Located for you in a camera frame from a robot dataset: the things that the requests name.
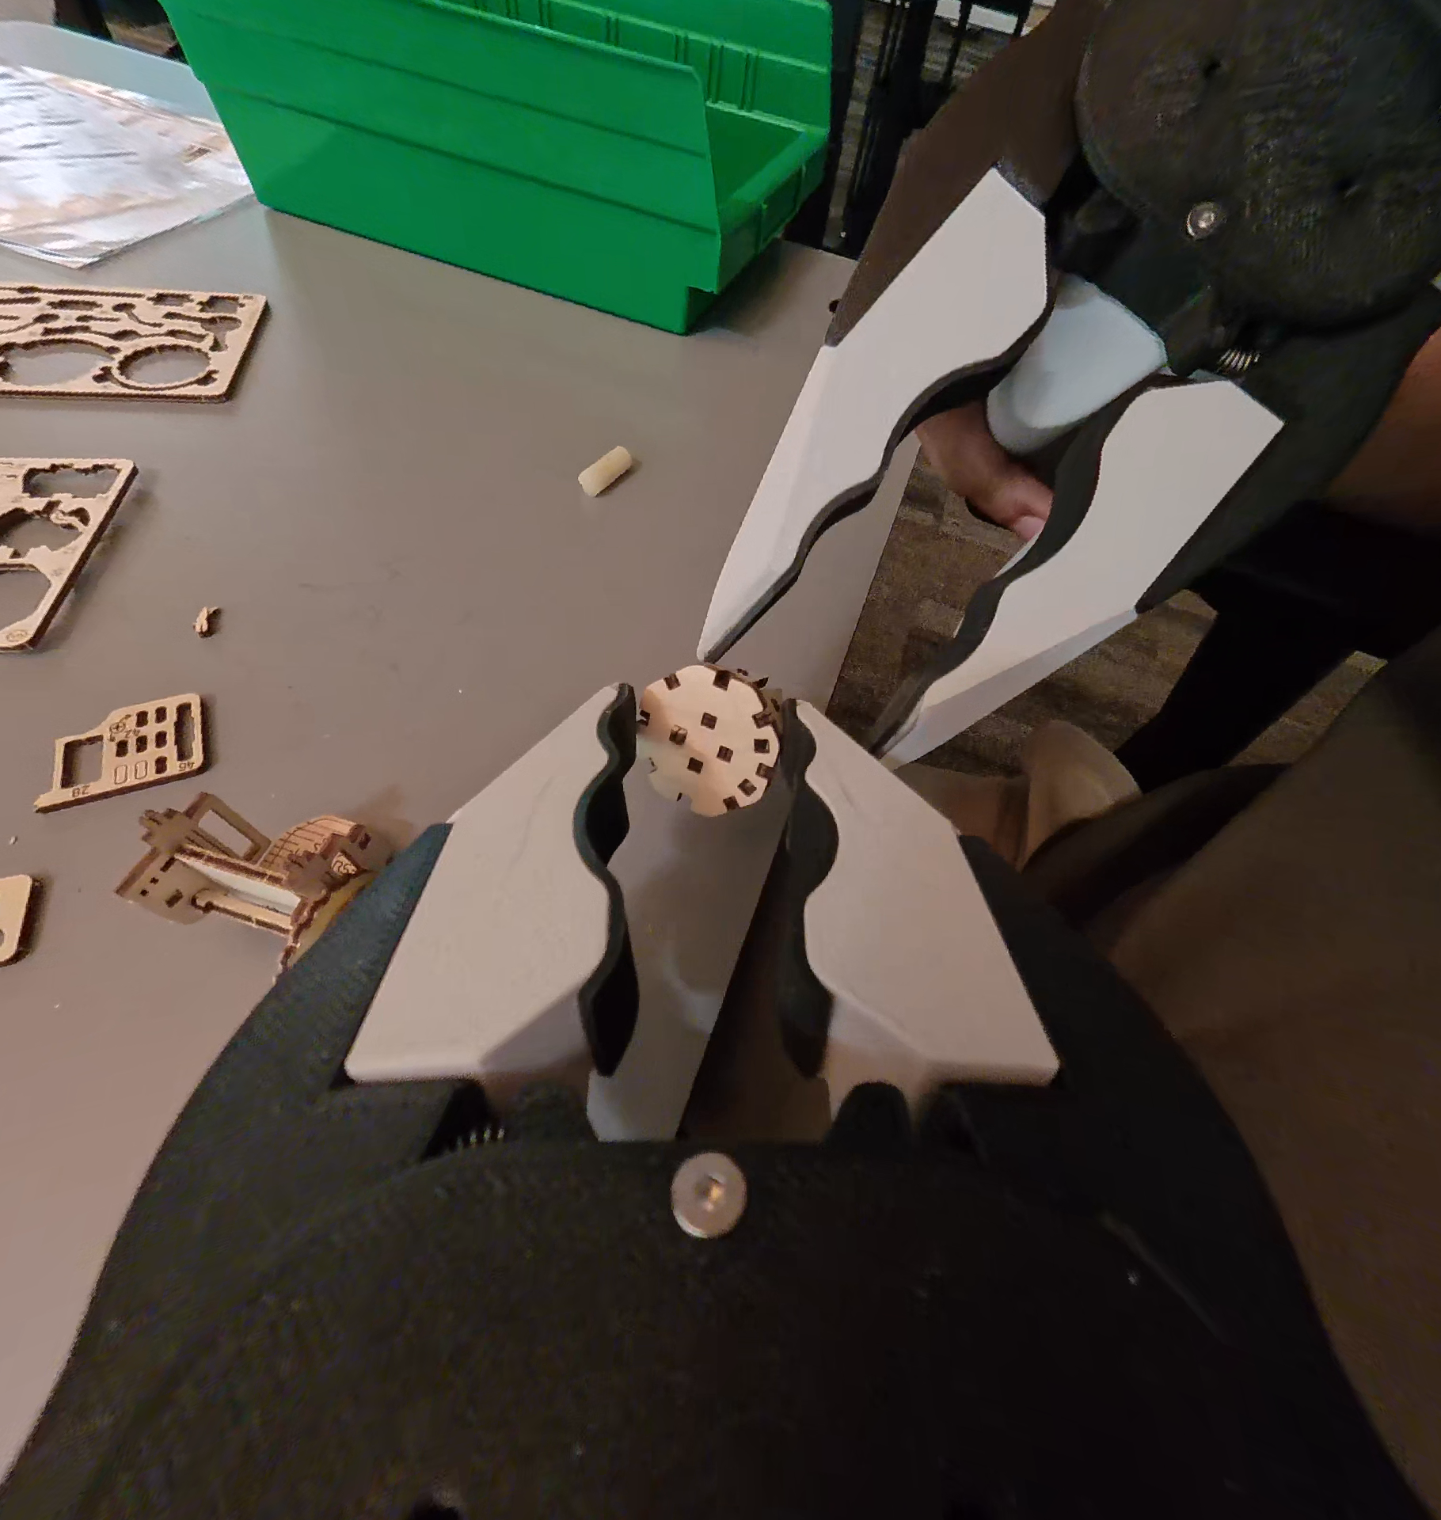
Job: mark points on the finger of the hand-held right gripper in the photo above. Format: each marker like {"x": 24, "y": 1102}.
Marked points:
{"x": 900, "y": 355}
{"x": 1148, "y": 511}

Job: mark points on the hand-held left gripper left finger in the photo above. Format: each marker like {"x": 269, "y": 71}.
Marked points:
{"x": 483, "y": 938}

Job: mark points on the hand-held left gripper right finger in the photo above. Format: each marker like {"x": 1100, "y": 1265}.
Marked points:
{"x": 934, "y": 949}

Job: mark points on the round slotted wooden drum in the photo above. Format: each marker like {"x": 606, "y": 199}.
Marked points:
{"x": 703, "y": 743}

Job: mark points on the person's right forearm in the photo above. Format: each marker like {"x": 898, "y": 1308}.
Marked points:
{"x": 1422, "y": 426}

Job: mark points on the grey desk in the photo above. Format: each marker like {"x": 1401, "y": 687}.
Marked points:
{"x": 437, "y": 569}

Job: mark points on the person's right hand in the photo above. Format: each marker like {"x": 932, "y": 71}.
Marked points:
{"x": 988, "y": 480}

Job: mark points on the wooden cabin subassembly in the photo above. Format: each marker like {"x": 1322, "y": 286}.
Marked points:
{"x": 305, "y": 855}

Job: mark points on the person's tan pants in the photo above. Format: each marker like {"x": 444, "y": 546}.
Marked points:
{"x": 1066, "y": 783}

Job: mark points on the cream cylindrical peg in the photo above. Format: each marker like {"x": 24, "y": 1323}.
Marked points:
{"x": 606, "y": 471}

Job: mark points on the person's brown sweater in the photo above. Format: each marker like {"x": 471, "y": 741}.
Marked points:
{"x": 1326, "y": 1009}

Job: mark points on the small wooden card grid holes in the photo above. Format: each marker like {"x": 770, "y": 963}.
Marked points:
{"x": 91, "y": 783}

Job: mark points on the green storage bin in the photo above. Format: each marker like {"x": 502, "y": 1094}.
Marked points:
{"x": 495, "y": 178}

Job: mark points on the wooden sheet round cut-outs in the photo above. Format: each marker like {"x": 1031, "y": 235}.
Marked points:
{"x": 228, "y": 320}

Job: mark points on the clear plastic bag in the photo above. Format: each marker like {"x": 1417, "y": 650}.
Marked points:
{"x": 68, "y": 154}

